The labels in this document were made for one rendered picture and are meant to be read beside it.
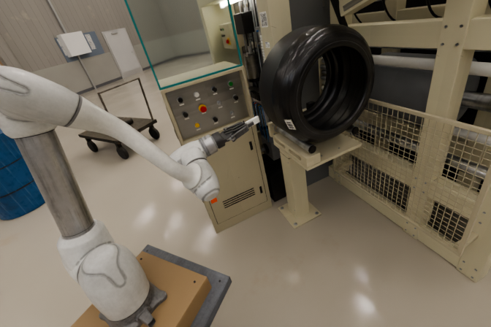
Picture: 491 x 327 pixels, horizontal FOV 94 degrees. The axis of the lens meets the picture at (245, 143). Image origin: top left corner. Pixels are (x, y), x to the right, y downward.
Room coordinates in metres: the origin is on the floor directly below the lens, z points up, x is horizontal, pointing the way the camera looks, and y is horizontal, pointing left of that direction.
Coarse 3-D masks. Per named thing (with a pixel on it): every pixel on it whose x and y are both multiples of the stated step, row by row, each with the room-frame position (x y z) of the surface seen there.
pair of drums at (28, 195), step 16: (0, 128) 2.91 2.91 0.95; (0, 144) 2.55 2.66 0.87; (16, 144) 2.70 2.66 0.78; (0, 160) 2.46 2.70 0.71; (16, 160) 2.56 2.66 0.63; (0, 176) 2.39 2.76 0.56; (16, 176) 2.47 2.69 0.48; (0, 192) 2.34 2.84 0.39; (16, 192) 2.40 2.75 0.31; (32, 192) 2.48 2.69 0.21; (0, 208) 2.31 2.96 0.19; (16, 208) 2.34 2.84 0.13; (32, 208) 2.40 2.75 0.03
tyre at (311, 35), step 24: (336, 24) 1.07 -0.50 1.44; (288, 48) 1.04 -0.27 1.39; (312, 48) 0.97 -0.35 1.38; (336, 48) 1.29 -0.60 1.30; (360, 48) 1.04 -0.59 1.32; (264, 72) 1.11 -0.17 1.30; (288, 72) 0.96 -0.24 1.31; (336, 72) 1.32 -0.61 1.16; (360, 72) 1.18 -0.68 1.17; (264, 96) 1.08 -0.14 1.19; (288, 96) 0.94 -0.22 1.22; (336, 96) 1.28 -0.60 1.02; (360, 96) 1.07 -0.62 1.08; (312, 120) 1.24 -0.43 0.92; (336, 120) 1.15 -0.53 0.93
